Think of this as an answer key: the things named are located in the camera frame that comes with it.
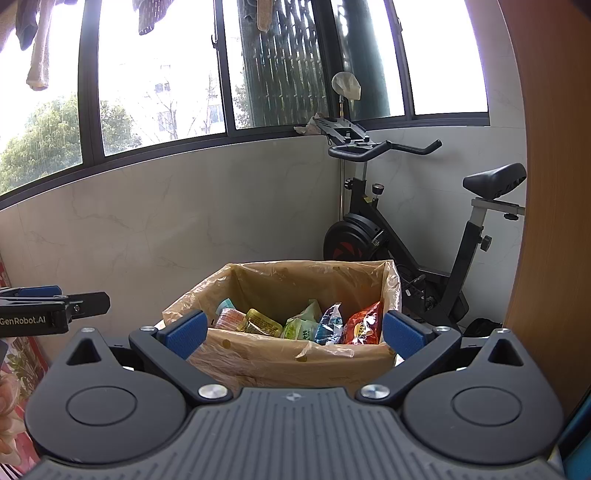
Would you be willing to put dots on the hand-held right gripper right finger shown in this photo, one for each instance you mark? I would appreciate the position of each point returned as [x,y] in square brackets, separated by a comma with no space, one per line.
[401,334]

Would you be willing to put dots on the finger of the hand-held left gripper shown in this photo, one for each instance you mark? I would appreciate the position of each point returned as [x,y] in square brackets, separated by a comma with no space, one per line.
[41,290]
[90,304]

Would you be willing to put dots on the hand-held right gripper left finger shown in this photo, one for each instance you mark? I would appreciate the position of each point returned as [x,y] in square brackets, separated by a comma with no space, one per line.
[184,332]

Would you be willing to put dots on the red orange snack packet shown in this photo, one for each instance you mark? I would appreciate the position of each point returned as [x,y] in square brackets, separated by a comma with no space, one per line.
[362,325]

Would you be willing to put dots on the pink white snack cup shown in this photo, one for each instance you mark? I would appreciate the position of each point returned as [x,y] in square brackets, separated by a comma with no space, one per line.
[230,319]

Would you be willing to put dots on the teal snack packet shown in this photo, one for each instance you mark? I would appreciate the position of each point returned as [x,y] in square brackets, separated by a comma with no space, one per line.
[226,307]

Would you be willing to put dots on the blue white snack packet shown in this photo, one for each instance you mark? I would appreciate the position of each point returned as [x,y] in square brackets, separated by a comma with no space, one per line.
[330,323]

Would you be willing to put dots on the yellow green snack packet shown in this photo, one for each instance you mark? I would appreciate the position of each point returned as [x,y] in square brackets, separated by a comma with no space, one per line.
[261,322]

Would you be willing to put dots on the light green white packet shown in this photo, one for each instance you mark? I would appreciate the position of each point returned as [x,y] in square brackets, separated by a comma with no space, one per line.
[300,325]

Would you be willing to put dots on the brown cardboard box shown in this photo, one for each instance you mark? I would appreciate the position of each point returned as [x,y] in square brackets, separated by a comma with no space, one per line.
[300,374]

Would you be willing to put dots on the red floral cloth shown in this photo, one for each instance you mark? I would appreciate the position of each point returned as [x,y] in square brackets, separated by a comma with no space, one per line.
[27,360]

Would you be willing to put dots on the black bag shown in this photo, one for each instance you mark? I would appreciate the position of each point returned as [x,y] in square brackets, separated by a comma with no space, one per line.
[482,327]

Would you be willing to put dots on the black exercise bike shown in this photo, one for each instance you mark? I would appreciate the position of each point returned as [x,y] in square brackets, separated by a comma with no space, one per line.
[364,235]

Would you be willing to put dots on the green tree outside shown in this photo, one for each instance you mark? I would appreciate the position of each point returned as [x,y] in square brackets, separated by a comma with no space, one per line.
[41,143]

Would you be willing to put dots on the thin metal pole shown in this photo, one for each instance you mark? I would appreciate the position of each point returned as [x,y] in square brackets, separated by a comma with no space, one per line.
[342,184]

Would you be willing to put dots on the blue object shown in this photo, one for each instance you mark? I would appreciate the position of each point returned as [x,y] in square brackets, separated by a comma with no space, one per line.
[577,443]

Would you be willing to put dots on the brown wooden cabinet panel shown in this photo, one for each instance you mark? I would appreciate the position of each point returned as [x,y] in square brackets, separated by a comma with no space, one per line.
[558,184]

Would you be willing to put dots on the white apartment building outside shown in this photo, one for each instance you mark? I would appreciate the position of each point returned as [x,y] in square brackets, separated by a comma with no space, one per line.
[175,101]

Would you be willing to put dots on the crumpled rag on windowsill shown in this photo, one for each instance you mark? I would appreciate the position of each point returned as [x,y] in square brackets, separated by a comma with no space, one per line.
[309,124]

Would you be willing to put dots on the long beige hanging sock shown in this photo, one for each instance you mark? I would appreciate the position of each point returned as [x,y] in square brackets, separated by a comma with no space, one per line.
[38,60]

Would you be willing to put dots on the plastic bag on pole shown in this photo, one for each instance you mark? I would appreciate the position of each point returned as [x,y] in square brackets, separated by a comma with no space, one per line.
[346,85]

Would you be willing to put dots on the dark hanging garment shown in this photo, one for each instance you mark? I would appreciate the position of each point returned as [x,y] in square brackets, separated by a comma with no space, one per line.
[25,23]

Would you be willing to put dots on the dark green outdoor pillar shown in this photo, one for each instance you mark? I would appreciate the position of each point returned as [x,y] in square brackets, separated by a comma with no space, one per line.
[367,55]

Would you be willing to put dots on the dark metal window grille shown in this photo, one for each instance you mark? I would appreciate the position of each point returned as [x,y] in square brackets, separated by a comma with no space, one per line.
[286,64]

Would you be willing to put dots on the patterned dark hanging cloth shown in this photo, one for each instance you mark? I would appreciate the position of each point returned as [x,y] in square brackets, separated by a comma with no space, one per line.
[150,16]

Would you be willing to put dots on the short beige hanging sock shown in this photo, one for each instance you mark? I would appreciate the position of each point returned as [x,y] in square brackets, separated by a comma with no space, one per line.
[263,16]

